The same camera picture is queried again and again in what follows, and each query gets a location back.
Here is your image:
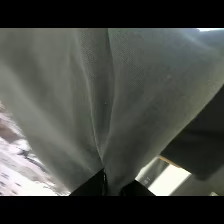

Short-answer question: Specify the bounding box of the brown garment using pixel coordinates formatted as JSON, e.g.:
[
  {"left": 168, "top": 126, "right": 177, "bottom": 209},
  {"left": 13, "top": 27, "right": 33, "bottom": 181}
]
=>
[{"left": 0, "top": 28, "right": 224, "bottom": 196}]

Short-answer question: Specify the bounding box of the black garment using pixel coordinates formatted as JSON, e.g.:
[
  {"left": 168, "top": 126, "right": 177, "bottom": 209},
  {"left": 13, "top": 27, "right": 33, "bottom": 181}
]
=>
[{"left": 159, "top": 84, "right": 224, "bottom": 182}]

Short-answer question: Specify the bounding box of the silver frame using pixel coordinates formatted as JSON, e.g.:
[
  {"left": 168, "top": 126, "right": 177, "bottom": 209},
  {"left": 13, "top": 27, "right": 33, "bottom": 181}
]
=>
[{"left": 134, "top": 155, "right": 224, "bottom": 197}]

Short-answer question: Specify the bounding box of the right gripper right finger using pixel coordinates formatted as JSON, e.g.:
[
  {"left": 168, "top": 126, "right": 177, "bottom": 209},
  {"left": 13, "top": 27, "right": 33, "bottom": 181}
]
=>
[{"left": 119, "top": 179, "right": 156, "bottom": 197}]

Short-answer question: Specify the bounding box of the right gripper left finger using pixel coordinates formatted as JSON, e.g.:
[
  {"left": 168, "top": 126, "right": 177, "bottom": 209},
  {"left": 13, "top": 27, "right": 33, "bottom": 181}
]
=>
[{"left": 69, "top": 168, "right": 108, "bottom": 197}]

